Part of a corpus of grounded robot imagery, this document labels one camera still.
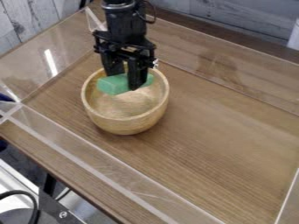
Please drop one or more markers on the brown wooden bowl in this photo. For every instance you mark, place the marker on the brown wooden bowl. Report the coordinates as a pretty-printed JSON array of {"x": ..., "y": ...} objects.
[{"x": 127, "y": 113}]

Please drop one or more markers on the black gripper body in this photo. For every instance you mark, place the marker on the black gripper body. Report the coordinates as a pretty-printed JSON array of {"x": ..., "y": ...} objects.
[{"x": 125, "y": 37}]

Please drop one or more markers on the clear acrylic corner bracket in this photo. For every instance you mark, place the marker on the clear acrylic corner bracket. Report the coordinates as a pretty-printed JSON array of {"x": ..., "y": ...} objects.
[{"x": 95, "y": 24}]

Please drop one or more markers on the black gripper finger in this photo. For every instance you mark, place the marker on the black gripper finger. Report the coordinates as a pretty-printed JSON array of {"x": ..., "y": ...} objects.
[
  {"x": 138, "y": 74},
  {"x": 113, "y": 64}
]

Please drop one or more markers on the black metal table leg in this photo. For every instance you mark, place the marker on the black metal table leg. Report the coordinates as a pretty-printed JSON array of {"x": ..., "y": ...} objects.
[{"x": 50, "y": 184}]

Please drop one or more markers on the clear acrylic tray wall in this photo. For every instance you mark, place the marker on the clear acrylic tray wall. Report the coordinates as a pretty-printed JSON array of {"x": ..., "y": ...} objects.
[{"x": 218, "y": 163}]

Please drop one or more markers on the grey metal bracket with screw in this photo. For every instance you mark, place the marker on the grey metal bracket with screw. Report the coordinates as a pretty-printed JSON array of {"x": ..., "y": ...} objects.
[{"x": 54, "y": 213}]

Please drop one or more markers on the green rectangular block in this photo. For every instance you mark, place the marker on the green rectangular block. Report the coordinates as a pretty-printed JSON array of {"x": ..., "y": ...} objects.
[{"x": 114, "y": 85}]

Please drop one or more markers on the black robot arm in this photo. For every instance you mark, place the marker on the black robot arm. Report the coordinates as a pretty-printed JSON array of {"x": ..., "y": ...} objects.
[{"x": 126, "y": 51}]

